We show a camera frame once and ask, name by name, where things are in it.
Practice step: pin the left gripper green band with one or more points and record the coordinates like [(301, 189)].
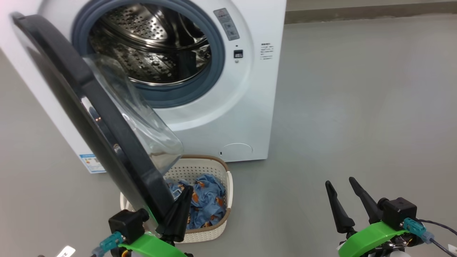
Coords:
[(150, 248)]

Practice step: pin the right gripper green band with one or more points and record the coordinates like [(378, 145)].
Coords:
[(367, 239)]

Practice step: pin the black round glass washer door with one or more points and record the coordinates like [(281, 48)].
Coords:
[(71, 71)]

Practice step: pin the grey rubber door gasket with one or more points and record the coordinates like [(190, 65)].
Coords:
[(171, 98)]

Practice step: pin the white front-load washing machine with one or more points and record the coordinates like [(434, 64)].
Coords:
[(250, 107)]

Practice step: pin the stainless steel washing machine drum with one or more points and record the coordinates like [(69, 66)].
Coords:
[(150, 35)]

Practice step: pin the cream laundry basket brown rim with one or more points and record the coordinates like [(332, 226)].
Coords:
[(214, 167)]

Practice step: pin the round white filter cover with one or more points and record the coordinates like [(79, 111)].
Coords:
[(236, 152)]

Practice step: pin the blue energy label sticker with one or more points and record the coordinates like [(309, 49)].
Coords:
[(92, 164)]

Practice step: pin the small printed text label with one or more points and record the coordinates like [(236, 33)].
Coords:
[(267, 51)]

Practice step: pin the grey warning sticker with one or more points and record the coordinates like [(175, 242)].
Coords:
[(226, 23)]

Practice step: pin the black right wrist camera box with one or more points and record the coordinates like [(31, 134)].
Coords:
[(398, 212)]

